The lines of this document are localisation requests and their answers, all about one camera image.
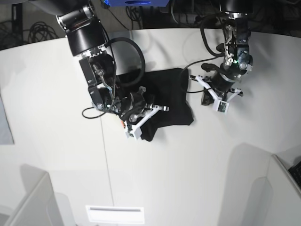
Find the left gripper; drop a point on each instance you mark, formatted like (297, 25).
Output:
(221, 84)

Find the white side cabinet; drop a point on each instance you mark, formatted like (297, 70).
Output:
(41, 205)

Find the black T-shirt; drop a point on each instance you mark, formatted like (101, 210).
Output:
(165, 88)

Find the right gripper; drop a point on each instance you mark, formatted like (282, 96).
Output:
(131, 103)

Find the blue box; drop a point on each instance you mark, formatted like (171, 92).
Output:
(147, 3)

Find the black keyboard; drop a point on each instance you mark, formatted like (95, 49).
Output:
(295, 172)

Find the grey cloth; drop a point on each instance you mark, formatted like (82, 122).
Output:
(6, 137)

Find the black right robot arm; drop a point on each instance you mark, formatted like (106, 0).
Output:
(88, 40)

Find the white label plate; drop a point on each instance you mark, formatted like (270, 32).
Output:
(115, 215)

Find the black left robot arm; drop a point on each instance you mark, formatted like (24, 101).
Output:
(237, 60)

